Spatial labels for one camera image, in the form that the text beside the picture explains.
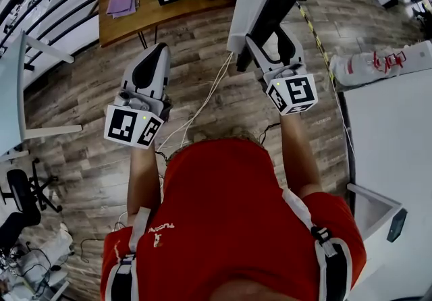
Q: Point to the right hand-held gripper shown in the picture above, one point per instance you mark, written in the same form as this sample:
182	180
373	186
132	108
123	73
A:
297	90

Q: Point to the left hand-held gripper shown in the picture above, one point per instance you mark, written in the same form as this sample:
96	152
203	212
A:
123	124

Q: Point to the person's right forearm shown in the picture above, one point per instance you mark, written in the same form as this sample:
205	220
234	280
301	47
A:
298	158

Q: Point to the person's left forearm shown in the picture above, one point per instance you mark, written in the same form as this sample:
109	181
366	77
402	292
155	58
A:
145	178

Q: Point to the grey plastic bin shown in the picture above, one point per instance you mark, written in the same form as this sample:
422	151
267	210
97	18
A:
374	208

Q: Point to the person's left hand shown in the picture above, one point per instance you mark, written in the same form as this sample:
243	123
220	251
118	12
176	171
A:
167	110

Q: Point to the yellow black striped tape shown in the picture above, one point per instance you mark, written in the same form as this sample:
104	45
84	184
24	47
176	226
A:
315	38

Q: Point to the wooden table with hairpin legs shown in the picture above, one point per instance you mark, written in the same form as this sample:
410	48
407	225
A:
118	28

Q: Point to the purple cloth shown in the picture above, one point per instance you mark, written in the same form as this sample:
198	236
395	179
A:
122	4

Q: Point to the clear plastic bag red print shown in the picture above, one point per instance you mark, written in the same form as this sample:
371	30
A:
357	68

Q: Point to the white desk glass top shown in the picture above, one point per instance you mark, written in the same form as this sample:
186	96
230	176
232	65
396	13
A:
11	97

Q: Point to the white cardboard box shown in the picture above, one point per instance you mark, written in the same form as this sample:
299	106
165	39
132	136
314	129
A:
418	55

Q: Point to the person's red shirt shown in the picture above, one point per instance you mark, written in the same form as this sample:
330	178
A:
229	218

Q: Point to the black office chair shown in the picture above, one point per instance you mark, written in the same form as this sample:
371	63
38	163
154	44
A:
18	185
13	228

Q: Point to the dark grey device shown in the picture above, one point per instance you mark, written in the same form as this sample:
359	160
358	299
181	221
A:
396	225

